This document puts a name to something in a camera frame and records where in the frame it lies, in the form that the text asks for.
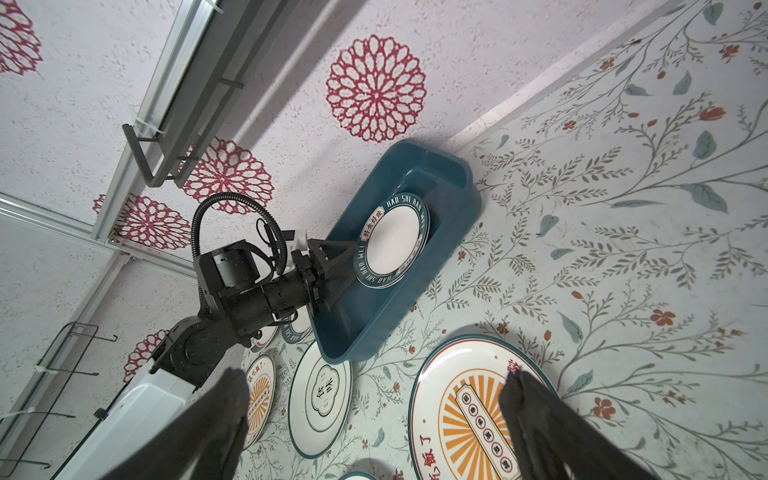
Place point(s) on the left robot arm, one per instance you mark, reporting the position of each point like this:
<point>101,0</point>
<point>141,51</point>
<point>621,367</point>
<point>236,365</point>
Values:
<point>177,373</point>

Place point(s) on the green Hao Wei plate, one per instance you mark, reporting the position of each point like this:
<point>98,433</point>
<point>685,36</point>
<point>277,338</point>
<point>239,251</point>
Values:
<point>297,330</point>
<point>391,239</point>

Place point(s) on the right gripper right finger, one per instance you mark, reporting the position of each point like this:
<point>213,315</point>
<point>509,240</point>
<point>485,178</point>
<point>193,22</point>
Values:
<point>550,441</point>

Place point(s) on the orange sunburst plate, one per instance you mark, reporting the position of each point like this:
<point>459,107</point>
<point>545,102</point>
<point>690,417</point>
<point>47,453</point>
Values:
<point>261,381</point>
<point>456,429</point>

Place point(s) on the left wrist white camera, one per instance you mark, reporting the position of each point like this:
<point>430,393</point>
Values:
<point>296,240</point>

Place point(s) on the grey wall shelf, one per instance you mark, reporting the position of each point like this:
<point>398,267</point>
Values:
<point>213,50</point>

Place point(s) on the black wire rack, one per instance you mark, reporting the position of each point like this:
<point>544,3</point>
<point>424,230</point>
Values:
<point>37,402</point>

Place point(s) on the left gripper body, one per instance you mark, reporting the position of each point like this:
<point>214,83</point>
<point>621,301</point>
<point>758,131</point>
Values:
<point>279,299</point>

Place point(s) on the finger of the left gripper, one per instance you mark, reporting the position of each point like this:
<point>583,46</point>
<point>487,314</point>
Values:
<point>332,257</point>
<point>330,291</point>

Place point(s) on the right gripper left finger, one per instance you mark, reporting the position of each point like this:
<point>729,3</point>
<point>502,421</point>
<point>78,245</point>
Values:
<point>204,442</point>

